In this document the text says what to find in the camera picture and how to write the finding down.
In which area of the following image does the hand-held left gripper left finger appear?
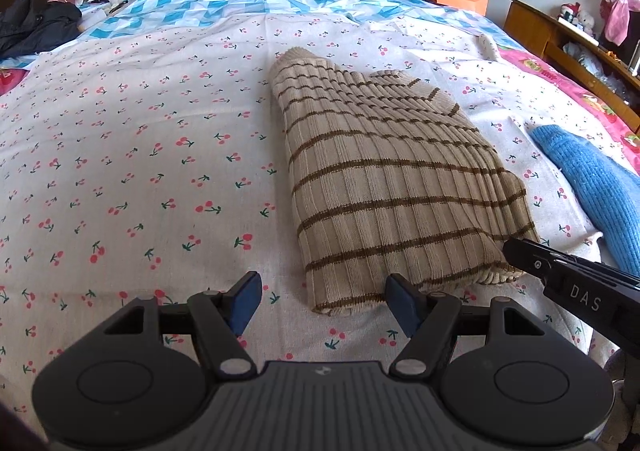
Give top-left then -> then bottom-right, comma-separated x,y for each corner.
102,271 -> 264,378

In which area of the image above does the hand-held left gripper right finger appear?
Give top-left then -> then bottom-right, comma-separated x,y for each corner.
384,273 -> 549,380

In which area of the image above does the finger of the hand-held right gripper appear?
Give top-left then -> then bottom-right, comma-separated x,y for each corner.
502,238 -> 572,285

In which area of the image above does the blue knit sweater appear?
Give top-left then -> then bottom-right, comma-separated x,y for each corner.
529,124 -> 640,273

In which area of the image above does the beige brown-striped knit sweater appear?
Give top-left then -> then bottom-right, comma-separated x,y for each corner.
270,47 -> 544,317

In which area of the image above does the pink fruit-print blanket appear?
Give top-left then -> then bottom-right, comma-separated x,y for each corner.
0,46 -> 640,162

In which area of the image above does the white cherry-print bed sheet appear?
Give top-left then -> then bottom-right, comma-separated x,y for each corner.
0,11 -> 621,414

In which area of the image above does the wooden shelf unit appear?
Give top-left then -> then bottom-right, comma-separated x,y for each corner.
502,0 -> 640,133

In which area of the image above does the stuffed toy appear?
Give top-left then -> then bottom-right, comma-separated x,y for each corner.
559,2 -> 597,36

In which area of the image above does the pink hanging cloth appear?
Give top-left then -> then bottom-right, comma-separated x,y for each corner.
599,0 -> 640,48

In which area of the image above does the blue white checkered quilt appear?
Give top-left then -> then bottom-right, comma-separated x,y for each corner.
75,0 -> 527,53

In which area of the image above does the black and white small item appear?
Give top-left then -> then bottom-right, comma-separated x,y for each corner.
82,0 -> 132,15

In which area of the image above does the dark navy jacket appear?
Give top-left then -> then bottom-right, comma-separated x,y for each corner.
0,0 -> 84,60

